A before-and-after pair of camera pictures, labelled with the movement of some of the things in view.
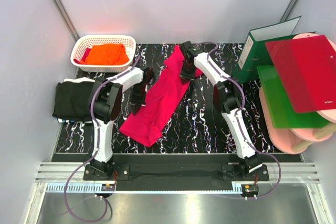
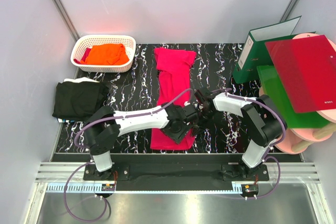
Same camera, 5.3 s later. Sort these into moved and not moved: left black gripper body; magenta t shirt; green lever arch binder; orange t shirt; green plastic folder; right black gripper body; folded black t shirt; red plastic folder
Moved: left black gripper body; magenta t shirt; right black gripper body
Not moved: orange t shirt; red plastic folder; green plastic folder; green lever arch binder; folded black t shirt
